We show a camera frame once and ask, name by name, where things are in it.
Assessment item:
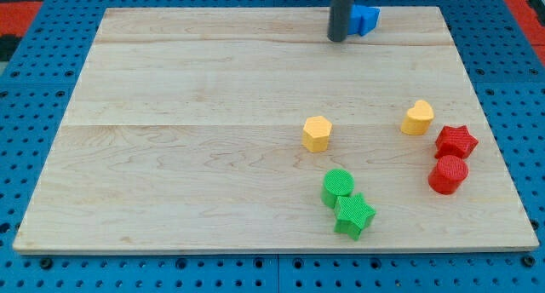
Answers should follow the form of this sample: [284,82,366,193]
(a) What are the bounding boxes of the yellow heart block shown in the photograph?
[400,100,434,135]

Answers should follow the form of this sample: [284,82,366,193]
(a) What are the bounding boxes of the yellow hexagon block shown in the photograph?
[301,116,332,152]

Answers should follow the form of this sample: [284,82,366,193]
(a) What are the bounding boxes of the wooden board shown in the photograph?
[13,7,539,255]

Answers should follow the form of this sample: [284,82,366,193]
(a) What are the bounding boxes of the green cylinder block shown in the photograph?
[320,169,354,209]

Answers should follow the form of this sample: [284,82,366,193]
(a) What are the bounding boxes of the green star block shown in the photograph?
[334,193,376,241]

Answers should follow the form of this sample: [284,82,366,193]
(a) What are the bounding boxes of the blue block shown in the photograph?
[347,4,380,37]

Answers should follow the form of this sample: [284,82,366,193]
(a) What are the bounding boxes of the red cylinder block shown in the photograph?
[427,155,469,195]

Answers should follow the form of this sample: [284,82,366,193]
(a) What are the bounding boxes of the red star block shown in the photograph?
[434,125,479,159]

